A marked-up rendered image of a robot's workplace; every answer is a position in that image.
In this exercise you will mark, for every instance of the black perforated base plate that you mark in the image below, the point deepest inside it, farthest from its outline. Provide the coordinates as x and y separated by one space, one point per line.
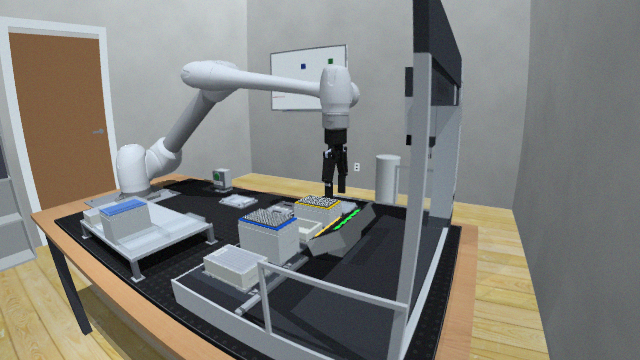
169 263

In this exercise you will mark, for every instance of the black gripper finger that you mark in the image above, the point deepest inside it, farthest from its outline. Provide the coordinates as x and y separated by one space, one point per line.
342 168
328 172

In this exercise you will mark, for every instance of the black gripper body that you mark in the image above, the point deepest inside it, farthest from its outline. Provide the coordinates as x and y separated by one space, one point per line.
335 140

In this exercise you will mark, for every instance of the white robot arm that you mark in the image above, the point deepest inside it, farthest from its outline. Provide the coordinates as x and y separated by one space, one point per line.
136 167

